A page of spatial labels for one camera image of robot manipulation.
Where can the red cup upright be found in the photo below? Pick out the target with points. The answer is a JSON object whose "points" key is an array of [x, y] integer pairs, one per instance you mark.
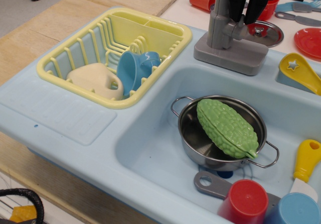
{"points": [[268, 10]]}

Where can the yellow star spoon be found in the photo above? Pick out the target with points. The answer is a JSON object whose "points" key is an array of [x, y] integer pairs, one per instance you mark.
{"points": [[295, 67]]}

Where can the red plate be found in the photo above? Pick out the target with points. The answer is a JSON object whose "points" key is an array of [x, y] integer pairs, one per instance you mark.
{"points": [[308, 42]]}

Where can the steel pot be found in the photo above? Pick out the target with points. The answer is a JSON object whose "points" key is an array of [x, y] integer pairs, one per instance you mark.
{"points": [[200, 148]]}

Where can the blue toy utensil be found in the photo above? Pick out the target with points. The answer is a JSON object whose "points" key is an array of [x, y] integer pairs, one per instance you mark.
{"points": [[287, 7]]}

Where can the blue cup in sink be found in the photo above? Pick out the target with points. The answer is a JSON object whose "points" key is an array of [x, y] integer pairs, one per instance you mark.
{"points": [[294, 208]]}

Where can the steel pot lid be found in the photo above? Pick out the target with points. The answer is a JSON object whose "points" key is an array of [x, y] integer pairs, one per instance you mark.
{"points": [[264, 33]]}

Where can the grey toy knife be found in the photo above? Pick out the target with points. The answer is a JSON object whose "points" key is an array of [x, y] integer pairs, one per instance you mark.
{"points": [[299, 19]]}

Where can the cream toy cup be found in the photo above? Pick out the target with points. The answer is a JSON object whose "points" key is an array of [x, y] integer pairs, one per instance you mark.
{"points": [[97, 78]]}

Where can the blue toy cup in rack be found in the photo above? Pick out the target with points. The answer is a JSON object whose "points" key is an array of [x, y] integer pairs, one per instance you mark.
{"points": [[132, 68]]}

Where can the green bitter gourd toy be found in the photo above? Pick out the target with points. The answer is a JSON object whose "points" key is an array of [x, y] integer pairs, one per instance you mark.
{"points": [[227, 129]]}

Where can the light blue toy sink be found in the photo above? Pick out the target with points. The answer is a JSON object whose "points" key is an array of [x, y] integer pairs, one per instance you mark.
{"points": [[106, 165]]}

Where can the yellow handled toy knife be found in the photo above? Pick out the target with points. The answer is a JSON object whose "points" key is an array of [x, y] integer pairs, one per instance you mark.
{"points": [[307, 158]]}

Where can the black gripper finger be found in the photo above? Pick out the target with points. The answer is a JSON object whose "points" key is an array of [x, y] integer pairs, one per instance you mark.
{"points": [[254, 10], [236, 9]]}

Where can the grey toy faucet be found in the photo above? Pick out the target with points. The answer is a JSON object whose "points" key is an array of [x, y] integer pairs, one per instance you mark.
{"points": [[224, 45]]}

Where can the grey toy spatula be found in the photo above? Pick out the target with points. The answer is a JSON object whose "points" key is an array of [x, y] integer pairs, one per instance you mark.
{"points": [[304, 8]]}

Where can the red cup in sink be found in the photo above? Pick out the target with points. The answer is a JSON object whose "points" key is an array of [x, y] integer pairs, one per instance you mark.
{"points": [[246, 202]]}

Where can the yellow cloth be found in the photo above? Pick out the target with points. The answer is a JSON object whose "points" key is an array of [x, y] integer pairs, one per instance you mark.
{"points": [[23, 213]]}

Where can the yellow dish rack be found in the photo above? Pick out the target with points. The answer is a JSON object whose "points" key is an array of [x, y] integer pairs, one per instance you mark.
{"points": [[104, 40]]}

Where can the grey toy utensil handle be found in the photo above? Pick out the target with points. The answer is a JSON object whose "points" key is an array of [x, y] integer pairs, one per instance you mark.
{"points": [[211, 184]]}

